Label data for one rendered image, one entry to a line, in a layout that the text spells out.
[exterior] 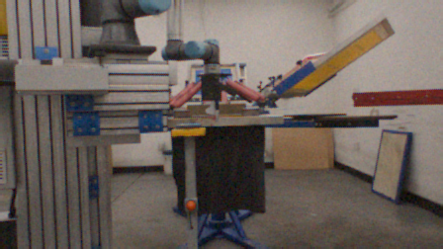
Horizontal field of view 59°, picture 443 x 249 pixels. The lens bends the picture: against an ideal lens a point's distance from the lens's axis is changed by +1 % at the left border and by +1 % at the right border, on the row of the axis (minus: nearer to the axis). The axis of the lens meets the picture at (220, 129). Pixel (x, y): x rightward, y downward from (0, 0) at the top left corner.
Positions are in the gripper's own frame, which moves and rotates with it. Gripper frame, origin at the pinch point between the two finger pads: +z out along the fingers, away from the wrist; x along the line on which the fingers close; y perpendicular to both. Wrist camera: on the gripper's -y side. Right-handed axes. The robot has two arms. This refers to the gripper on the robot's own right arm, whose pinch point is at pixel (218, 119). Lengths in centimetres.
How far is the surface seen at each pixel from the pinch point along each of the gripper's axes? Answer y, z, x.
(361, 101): -90, -7, -65
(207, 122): 4.9, 1.0, 2.0
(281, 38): -115, -120, -471
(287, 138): -121, 47, -463
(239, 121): -9.7, 1.0, 2.0
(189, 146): 12.0, 10.1, 21.1
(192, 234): 12, 45, 21
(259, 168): -19.2, 24.1, -7.6
